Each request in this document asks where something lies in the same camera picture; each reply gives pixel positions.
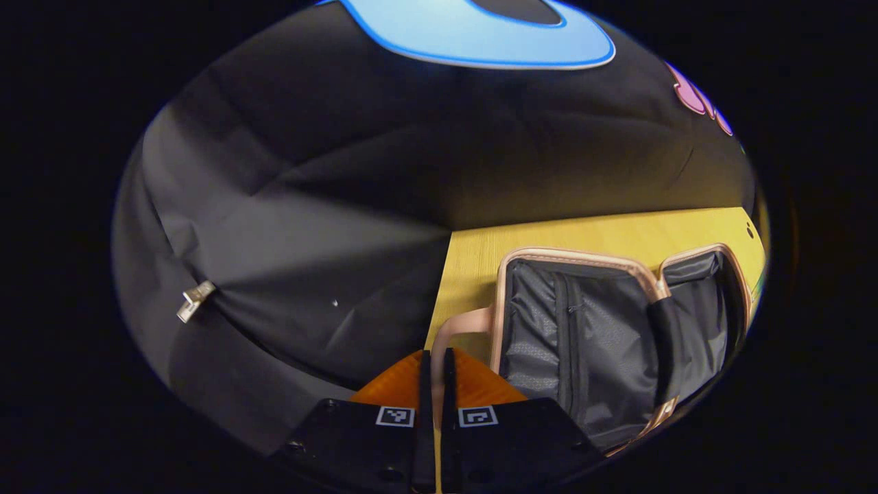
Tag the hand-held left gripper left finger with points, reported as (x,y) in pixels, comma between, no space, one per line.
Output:
(426,425)

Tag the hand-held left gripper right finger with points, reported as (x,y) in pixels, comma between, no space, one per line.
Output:
(448,425)

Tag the pink hard-shell suitcase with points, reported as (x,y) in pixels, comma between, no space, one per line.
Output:
(549,329)

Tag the silver cloth clip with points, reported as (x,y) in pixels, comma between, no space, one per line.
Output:
(195,300)

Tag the black backdrop cloth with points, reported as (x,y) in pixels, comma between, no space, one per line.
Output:
(309,171)

